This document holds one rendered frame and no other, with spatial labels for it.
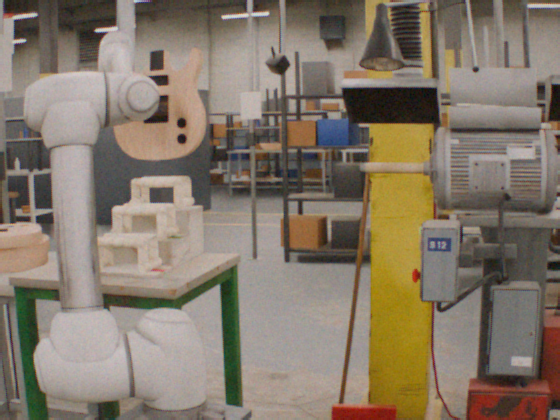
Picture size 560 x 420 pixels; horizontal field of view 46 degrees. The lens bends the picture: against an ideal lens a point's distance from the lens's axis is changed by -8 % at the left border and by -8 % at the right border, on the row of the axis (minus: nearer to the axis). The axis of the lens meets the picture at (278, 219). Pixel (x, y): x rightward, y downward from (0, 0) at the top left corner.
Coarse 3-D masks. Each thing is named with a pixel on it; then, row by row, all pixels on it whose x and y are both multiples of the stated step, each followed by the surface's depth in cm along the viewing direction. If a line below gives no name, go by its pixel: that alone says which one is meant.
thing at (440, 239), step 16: (432, 224) 183; (448, 224) 182; (432, 240) 178; (448, 240) 177; (432, 256) 179; (448, 256) 177; (432, 272) 179; (448, 272) 178; (496, 272) 192; (432, 288) 180; (448, 288) 178; (448, 304) 191
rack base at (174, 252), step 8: (160, 240) 228; (168, 240) 228; (176, 240) 230; (184, 240) 237; (120, 248) 231; (128, 248) 230; (136, 248) 229; (160, 248) 227; (168, 248) 226; (176, 248) 230; (184, 248) 237; (120, 256) 231; (128, 256) 230; (136, 256) 230; (160, 256) 227; (168, 256) 227; (176, 256) 230; (184, 256) 237; (128, 264) 231; (136, 264) 230; (168, 264) 227; (176, 264) 230
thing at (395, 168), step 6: (366, 168) 214; (372, 168) 214; (378, 168) 213; (384, 168) 213; (390, 168) 212; (396, 168) 211; (402, 168) 211; (408, 168) 210; (414, 168) 210; (420, 168) 209
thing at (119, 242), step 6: (102, 240) 217; (108, 240) 216; (114, 240) 216; (120, 240) 215; (126, 240) 215; (132, 240) 214; (138, 240) 214; (144, 240) 214; (102, 246) 218; (108, 246) 217; (114, 246) 216; (120, 246) 216; (126, 246) 215; (132, 246) 215
